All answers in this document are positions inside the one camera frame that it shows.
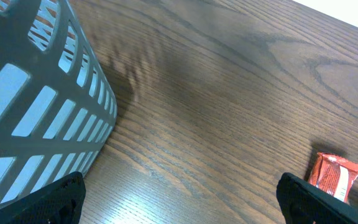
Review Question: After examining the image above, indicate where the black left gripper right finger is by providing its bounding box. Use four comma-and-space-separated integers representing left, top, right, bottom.
276, 172, 358, 224

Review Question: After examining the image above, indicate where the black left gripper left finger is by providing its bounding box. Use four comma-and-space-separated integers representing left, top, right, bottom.
0, 171, 86, 224

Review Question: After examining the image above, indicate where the red white snack bar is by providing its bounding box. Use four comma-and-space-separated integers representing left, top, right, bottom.
308, 152, 358, 203

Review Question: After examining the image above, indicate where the grey plastic mesh basket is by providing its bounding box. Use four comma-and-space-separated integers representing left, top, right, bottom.
0, 0, 117, 209

